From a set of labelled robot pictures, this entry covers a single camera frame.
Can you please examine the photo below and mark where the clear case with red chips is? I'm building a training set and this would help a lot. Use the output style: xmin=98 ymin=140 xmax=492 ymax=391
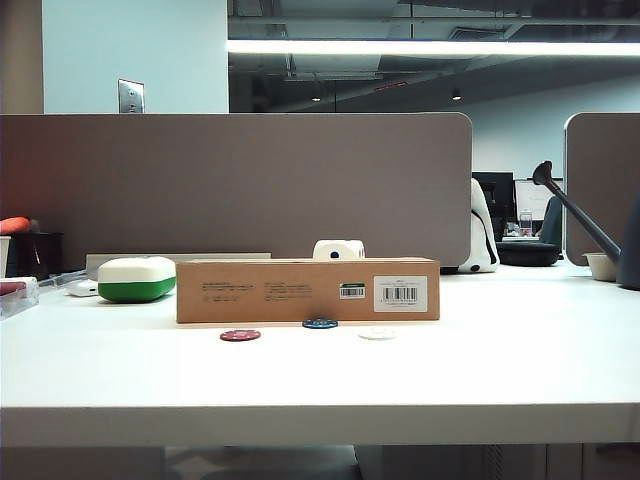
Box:
xmin=0 ymin=276 xmax=40 ymax=320

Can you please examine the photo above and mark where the white and black penguin figure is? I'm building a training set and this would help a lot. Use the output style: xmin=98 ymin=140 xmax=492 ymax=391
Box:
xmin=457 ymin=178 xmax=501 ymax=274

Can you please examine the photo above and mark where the red poker chip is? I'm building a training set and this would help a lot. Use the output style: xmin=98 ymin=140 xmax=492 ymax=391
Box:
xmin=219 ymin=328 xmax=262 ymax=343

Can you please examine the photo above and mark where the white poker chip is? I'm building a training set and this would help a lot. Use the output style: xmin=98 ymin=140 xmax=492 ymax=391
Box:
xmin=357 ymin=326 xmax=400 ymax=342

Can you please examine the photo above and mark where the lit white computer monitor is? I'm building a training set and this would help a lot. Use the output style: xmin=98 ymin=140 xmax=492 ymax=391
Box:
xmin=514 ymin=179 xmax=565 ymax=221

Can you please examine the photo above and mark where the black computer monitor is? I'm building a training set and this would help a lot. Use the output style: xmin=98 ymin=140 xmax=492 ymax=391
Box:
xmin=472 ymin=171 xmax=515 ymax=234

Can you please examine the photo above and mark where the small white paper bowl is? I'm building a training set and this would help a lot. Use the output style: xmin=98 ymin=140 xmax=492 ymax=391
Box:
xmin=582 ymin=251 xmax=621 ymax=282

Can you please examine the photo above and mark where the narrow grey desk divider panel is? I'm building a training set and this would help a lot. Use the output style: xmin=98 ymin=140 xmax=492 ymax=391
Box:
xmin=564 ymin=111 xmax=640 ymax=267

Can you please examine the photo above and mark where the black round cushion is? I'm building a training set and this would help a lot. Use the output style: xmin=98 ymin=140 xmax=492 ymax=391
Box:
xmin=496 ymin=241 xmax=561 ymax=267

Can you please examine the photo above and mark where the white and green lidded container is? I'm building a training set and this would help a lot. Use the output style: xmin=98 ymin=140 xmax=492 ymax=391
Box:
xmin=97 ymin=255 xmax=177 ymax=303

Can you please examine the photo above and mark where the dark grey watering can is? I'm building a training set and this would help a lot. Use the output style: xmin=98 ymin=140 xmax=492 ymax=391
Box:
xmin=532 ymin=160 xmax=640 ymax=291

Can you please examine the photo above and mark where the silver wall outlet plate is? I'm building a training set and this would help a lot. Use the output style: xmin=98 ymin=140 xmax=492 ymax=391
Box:
xmin=117 ymin=78 xmax=146 ymax=114

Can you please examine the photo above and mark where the brown cardboard box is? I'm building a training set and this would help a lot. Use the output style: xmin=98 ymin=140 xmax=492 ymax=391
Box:
xmin=175 ymin=257 xmax=442 ymax=324

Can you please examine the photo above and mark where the wide grey desk divider panel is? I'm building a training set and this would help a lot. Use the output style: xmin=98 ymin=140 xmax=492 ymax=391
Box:
xmin=0 ymin=112 xmax=474 ymax=274

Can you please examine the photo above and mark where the small white earbud case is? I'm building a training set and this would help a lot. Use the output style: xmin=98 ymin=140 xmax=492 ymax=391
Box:
xmin=66 ymin=279 xmax=100 ymax=298

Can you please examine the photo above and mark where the black cup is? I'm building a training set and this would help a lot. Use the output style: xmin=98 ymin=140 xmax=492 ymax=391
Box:
xmin=9 ymin=231 xmax=65 ymax=280

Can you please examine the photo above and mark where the white die with blue dot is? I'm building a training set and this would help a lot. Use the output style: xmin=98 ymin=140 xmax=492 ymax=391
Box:
xmin=312 ymin=239 xmax=366 ymax=261

